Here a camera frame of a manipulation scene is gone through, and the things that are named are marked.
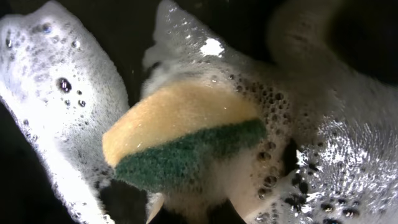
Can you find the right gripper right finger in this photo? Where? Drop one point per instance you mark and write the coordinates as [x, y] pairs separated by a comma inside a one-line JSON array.
[[224, 213]]

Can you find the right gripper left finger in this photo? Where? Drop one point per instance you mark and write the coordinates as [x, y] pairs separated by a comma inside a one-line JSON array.
[[154, 204]]

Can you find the yellow green sponge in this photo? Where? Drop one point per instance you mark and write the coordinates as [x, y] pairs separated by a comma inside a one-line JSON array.
[[183, 137]]

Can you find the black rectangular water tray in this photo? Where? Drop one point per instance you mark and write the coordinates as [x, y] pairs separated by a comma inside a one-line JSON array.
[[330, 152]]

